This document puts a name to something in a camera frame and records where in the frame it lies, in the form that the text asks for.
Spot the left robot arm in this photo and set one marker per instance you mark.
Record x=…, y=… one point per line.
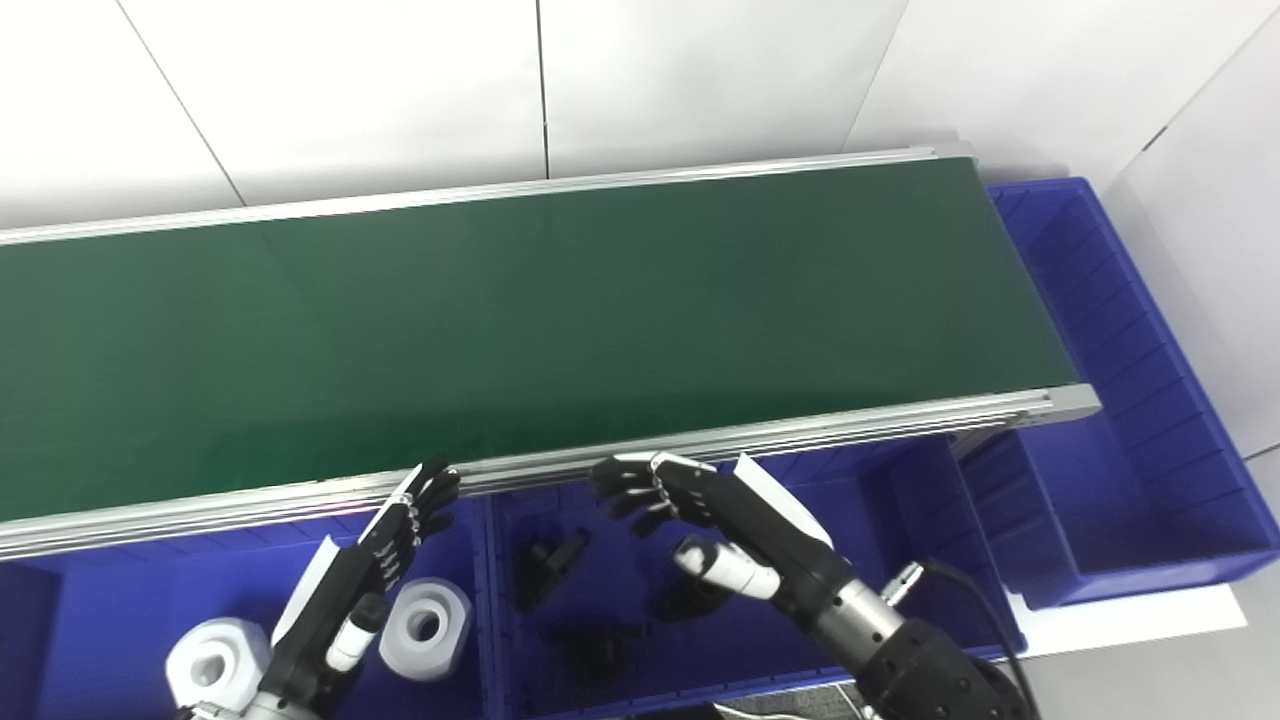
x=275, y=705

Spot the black flanged part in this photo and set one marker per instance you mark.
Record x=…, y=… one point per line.
x=595, y=650

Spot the blue bin with black parts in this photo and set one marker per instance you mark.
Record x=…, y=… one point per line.
x=900, y=520

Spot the blue bin with white parts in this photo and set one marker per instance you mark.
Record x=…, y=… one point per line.
x=100, y=620

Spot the black bracket part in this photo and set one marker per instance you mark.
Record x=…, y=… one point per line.
x=548, y=572

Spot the green conveyor belt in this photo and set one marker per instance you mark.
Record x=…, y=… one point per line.
x=500, y=330
x=800, y=435

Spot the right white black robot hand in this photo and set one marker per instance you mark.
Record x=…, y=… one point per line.
x=770, y=540

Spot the long empty blue bin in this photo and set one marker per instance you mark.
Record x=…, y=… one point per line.
x=1150, y=480

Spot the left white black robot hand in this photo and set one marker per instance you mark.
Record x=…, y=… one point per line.
x=340, y=600

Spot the white hexagonal part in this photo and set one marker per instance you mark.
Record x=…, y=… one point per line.
x=235, y=690
x=450, y=650

